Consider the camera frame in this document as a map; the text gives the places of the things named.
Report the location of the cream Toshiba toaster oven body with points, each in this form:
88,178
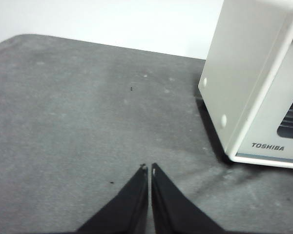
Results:
234,61

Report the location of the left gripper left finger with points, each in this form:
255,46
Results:
127,209

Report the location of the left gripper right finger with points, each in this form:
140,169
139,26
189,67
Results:
171,209

